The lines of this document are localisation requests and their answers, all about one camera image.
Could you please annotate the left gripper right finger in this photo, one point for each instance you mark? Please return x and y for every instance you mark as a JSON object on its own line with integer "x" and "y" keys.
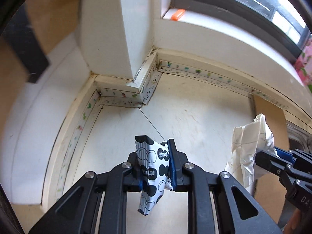
{"x": 217, "y": 203}

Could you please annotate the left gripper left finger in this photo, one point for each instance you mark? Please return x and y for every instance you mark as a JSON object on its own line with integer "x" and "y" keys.
{"x": 96, "y": 203}

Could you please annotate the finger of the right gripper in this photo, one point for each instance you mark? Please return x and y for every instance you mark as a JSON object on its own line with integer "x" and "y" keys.
{"x": 275, "y": 163}
{"x": 296, "y": 158}

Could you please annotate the white paper bag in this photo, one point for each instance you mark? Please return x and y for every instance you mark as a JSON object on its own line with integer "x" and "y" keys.
{"x": 246, "y": 142}

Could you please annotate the black white dotted wrapper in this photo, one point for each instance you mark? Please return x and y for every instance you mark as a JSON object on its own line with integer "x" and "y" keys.
{"x": 154, "y": 162}

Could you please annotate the right hand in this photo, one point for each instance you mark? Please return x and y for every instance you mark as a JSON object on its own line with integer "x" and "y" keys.
{"x": 293, "y": 222}

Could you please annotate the stainless steel sink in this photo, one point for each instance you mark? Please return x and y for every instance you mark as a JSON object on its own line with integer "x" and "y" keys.
{"x": 299, "y": 137}

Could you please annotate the brown cardboard sheet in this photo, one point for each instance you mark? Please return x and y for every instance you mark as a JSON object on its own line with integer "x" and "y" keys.
{"x": 269, "y": 192}

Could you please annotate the orange object on sill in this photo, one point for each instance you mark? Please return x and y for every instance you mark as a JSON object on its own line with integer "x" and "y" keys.
{"x": 177, "y": 15}

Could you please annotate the wooden cutting board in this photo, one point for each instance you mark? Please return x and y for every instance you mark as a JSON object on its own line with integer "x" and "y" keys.
{"x": 30, "y": 29}

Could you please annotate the window frame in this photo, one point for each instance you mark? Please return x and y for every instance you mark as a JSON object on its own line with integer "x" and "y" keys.
{"x": 285, "y": 25}

